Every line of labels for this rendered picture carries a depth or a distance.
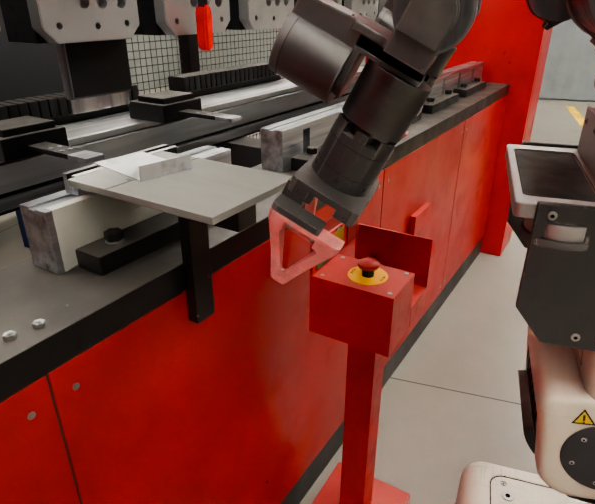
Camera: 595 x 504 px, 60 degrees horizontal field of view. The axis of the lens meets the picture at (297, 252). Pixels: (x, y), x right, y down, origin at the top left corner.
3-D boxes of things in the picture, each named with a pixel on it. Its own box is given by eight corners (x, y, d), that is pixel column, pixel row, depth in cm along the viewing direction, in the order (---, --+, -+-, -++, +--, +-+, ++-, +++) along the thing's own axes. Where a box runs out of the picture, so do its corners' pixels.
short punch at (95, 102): (77, 115, 71) (64, 41, 67) (68, 113, 72) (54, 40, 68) (134, 104, 79) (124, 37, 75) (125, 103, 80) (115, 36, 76)
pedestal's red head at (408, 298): (388, 357, 90) (397, 266, 82) (308, 331, 98) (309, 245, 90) (424, 305, 106) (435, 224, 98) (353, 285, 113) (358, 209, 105)
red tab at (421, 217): (413, 237, 163) (415, 217, 160) (407, 236, 164) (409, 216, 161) (429, 222, 174) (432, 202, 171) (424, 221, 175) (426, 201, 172)
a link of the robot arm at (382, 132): (436, 83, 38) (441, 74, 43) (357, 36, 39) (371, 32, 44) (387, 161, 42) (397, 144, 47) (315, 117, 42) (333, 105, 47)
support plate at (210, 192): (212, 225, 59) (212, 217, 59) (68, 186, 72) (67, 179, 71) (297, 183, 73) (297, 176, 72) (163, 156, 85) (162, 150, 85)
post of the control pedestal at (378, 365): (361, 520, 122) (377, 329, 98) (338, 508, 124) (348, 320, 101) (371, 501, 126) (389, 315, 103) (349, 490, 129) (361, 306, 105)
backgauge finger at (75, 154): (63, 178, 76) (56, 145, 74) (-31, 153, 89) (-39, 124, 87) (127, 159, 86) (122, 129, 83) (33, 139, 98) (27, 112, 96)
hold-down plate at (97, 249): (102, 277, 72) (99, 257, 71) (77, 267, 75) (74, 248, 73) (236, 210, 95) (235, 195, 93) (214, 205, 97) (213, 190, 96)
